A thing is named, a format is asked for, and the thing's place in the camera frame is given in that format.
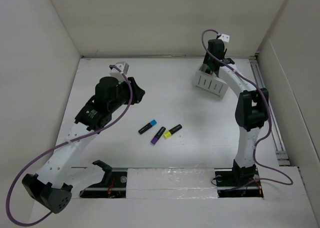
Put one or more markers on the yellow cap black highlighter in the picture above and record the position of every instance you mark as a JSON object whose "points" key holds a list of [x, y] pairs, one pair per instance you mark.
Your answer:
{"points": [[171, 131]]}

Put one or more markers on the blue cap black highlighter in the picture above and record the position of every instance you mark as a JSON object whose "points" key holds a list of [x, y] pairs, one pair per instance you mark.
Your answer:
{"points": [[147, 126]]}

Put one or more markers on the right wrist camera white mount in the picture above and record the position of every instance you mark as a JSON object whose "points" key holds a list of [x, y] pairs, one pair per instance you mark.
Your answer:
{"points": [[224, 37]]}

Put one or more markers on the green cap black highlighter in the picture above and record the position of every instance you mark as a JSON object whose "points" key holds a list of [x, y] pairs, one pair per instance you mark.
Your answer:
{"points": [[205, 68]]}

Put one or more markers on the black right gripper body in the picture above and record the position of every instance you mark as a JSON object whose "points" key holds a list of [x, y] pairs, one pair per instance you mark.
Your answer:
{"points": [[207, 59]]}

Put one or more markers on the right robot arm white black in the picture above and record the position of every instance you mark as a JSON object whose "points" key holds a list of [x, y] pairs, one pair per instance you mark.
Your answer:
{"points": [[250, 115]]}

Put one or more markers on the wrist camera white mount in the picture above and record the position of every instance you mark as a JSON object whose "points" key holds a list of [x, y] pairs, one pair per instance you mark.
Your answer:
{"points": [[120, 68], [224, 37]]}

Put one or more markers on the purple cap black highlighter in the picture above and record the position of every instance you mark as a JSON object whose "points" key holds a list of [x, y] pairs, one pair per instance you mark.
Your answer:
{"points": [[158, 135]]}

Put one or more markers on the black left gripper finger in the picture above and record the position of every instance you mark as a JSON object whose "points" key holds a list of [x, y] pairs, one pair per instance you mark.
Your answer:
{"points": [[138, 94], [133, 83]]}

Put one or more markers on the aluminium rail right side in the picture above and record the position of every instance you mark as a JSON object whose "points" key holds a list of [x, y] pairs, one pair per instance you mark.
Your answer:
{"points": [[280, 151]]}

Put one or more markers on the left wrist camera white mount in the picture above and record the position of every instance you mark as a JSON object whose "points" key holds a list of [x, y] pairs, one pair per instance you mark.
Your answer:
{"points": [[120, 68]]}

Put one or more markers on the white slotted pen holder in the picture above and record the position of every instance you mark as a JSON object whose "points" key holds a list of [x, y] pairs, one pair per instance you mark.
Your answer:
{"points": [[210, 83]]}

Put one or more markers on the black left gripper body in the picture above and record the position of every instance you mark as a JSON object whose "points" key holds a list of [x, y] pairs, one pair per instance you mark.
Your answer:
{"points": [[123, 97]]}

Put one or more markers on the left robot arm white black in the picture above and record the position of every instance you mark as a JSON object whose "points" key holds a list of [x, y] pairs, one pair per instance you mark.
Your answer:
{"points": [[52, 185]]}

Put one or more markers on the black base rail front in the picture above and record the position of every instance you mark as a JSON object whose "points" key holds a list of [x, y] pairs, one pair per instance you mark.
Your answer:
{"points": [[115, 188]]}

